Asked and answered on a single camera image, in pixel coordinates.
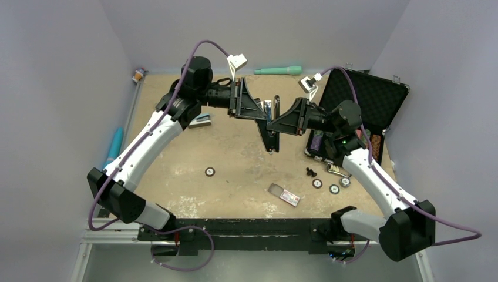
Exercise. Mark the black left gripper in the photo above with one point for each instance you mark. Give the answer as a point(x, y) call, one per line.
point(247, 107)

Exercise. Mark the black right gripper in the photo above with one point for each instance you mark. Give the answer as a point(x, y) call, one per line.
point(295, 120)

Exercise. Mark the black stapler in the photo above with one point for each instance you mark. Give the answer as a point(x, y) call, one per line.
point(269, 137)

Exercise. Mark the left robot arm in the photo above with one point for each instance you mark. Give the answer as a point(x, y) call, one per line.
point(113, 187)

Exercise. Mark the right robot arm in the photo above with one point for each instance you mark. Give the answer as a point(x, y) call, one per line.
point(407, 225)

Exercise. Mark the green microphone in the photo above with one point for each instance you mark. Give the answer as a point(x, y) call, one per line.
point(288, 70)

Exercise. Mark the black screw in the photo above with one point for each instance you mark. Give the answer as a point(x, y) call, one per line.
point(310, 172)

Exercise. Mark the silver carabiner keys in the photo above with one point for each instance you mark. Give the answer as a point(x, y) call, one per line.
point(336, 170)

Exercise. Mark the brown poker chip right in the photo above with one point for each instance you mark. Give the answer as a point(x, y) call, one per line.
point(317, 183)

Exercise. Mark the brown poker chip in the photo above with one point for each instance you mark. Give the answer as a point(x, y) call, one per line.
point(210, 171)
point(317, 183)

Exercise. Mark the staple box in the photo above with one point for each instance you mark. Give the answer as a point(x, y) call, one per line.
point(283, 194)

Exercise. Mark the brown poker chip left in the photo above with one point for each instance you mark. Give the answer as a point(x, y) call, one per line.
point(210, 171)

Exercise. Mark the silver poker chip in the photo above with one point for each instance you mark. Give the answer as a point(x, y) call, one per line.
point(344, 182)

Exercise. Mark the green poker chip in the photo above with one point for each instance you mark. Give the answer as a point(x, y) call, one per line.
point(334, 189)

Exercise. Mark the black poker chip case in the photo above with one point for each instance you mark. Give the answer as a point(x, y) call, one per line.
point(379, 100)

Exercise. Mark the small orange figurine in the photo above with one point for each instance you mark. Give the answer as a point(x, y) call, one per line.
point(139, 74)

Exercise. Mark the teal cylinder left edge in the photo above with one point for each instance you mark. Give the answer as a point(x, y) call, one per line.
point(115, 147)

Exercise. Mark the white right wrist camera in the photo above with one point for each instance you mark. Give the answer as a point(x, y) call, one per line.
point(310, 85)

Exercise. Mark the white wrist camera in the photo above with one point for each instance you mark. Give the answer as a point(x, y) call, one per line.
point(235, 63)
point(310, 85)

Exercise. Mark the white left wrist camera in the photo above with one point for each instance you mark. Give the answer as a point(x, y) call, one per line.
point(235, 63)

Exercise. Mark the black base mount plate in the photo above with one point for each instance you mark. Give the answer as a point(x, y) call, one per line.
point(313, 235)

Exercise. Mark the aluminium frame rail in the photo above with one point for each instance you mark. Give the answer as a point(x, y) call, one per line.
point(113, 233)

